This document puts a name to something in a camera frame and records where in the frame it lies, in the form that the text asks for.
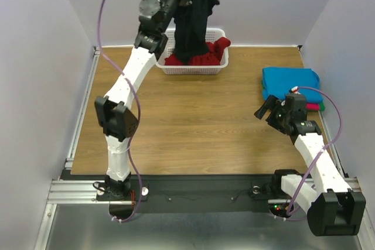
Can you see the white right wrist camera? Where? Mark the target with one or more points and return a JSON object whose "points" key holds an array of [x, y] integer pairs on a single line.
{"points": [[294, 90]]}

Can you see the aluminium frame rail right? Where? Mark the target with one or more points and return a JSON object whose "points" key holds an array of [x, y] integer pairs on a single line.
{"points": [[332, 149]]}

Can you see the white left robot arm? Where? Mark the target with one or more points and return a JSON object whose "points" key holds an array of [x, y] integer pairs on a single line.
{"points": [[119, 124]]}

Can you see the black t shirt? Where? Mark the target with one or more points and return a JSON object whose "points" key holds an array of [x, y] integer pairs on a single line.
{"points": [[191, 22]]}

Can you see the folded blue t shirt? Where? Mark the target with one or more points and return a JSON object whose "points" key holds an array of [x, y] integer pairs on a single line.
{"points": [[278, 81]]}

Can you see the aluminium frame rail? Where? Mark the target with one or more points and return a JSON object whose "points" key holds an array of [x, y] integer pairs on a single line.
{"points": [[332, 149], [76, 134]]}

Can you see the aluminium frame rail left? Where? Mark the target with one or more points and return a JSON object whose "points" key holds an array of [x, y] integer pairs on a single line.
{"points": [[76, 134]]}

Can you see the white plastic basket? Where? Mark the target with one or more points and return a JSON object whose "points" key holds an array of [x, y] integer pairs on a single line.
{"points": [[211, 35]]}

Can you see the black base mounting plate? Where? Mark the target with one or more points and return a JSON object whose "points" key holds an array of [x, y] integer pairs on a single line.
{"points": [[176, 194]]}

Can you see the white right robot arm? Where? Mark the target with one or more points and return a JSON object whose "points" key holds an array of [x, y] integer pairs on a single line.
{"points": [[331, 206]]}

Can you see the folded green t shirt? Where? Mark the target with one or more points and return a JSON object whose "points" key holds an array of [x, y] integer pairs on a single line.
{"points": [[321, 106]]}

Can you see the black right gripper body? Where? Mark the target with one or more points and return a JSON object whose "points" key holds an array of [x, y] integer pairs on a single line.
{"points": [[273, 112]]}

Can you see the folded pink t shirt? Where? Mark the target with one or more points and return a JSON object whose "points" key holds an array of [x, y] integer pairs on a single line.
{"points": [[312, 106]]}

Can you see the red t shirt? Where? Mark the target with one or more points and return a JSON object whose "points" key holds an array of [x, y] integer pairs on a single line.
{"points": [[211, 58]]}

